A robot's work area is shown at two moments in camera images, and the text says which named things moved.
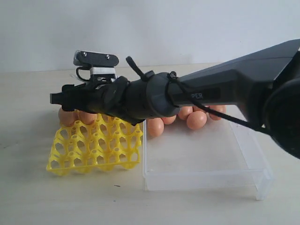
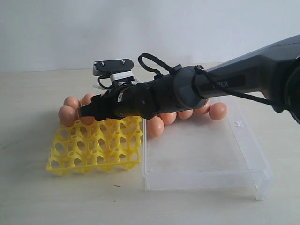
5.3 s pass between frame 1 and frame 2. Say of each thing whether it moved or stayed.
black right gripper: moved
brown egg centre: stayed
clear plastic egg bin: stayed
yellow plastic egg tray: stayed
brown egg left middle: stayed
